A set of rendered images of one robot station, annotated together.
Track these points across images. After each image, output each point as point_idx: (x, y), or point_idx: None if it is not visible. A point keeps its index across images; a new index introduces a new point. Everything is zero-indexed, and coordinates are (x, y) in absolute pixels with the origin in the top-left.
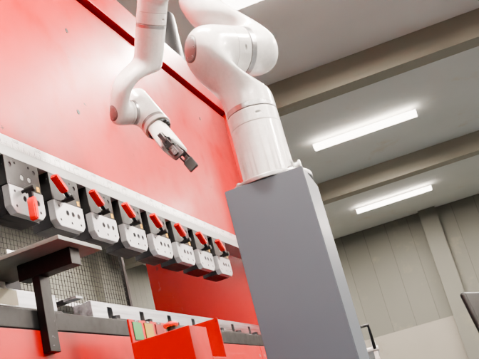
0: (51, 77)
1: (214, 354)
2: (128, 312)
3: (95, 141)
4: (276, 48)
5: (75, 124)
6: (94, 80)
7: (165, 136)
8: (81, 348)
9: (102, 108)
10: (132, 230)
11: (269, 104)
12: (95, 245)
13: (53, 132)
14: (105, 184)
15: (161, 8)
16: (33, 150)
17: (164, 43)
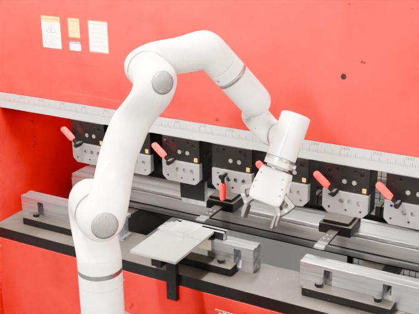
0: (304, 47)
1: None
2: (361, 281)
3: (366, 107)
4: (86, 232)
5: (331, 93)
6: (401, 19)
7: None
8: (207, 303)
9: (404, 57)
10: (400, 207)
11: (80, 276)
12: (168, 260)
13: (288, 110)
14: (366, 156)
15: (207, 73)
16: (251, 134)
17: (240, 97)
